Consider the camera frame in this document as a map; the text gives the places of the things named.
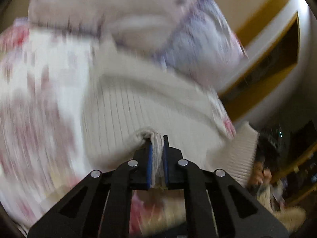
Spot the cream ribbed knit sweater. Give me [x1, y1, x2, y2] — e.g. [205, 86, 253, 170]
[81, 42, 260, 236]

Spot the floral quilted bedspread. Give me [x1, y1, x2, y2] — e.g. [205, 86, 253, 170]
[0, 17, 239, 238]

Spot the white wooden-trimmed headboard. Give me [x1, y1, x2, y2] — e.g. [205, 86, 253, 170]
[220, 0, 312, 127]

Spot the pale pink floral pillow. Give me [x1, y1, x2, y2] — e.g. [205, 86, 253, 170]
[28, 0, 245, 87]

